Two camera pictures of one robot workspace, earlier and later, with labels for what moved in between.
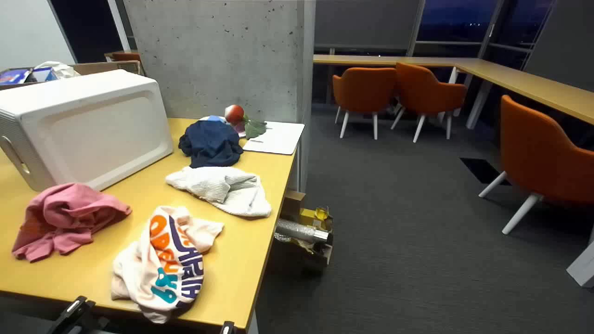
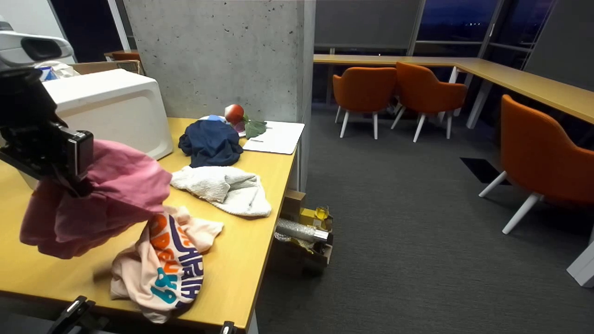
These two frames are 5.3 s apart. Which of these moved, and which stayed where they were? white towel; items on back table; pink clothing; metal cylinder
Moved: pink clothing
Stayed: white towel; items on back table; metal cylinder
